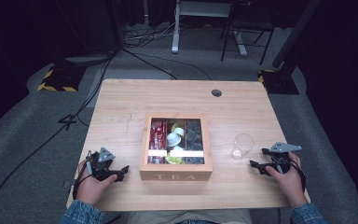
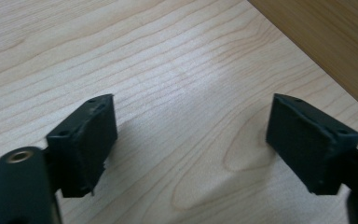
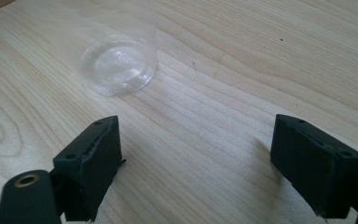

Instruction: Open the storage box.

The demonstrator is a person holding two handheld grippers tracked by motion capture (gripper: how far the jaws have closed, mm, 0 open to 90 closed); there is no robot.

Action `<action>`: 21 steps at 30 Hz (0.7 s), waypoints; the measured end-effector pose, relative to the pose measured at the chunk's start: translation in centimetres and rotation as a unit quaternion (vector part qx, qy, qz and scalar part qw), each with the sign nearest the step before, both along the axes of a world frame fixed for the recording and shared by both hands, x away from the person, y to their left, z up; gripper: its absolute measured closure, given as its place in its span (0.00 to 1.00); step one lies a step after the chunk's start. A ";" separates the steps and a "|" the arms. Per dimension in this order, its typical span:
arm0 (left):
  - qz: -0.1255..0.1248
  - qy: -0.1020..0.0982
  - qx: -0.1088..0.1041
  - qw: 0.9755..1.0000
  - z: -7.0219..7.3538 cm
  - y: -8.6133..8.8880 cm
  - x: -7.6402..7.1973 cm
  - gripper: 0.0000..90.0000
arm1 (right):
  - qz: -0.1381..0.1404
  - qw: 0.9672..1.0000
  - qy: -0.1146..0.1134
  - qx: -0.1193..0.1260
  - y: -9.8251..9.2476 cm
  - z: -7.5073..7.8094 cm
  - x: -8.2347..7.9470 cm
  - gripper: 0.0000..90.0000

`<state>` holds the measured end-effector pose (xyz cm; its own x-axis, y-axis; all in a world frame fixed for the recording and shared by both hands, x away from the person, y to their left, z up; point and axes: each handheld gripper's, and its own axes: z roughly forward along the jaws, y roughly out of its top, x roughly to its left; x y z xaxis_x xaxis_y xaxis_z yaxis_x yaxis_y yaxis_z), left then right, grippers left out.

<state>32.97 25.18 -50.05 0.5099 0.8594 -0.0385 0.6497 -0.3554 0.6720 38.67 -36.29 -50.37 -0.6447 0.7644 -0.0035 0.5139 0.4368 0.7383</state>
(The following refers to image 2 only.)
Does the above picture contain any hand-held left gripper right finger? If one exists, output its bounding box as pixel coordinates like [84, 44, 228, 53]
[265, 92, 358, 196]

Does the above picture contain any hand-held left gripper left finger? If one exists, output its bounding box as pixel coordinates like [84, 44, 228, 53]
[46, 93, 118, 199]

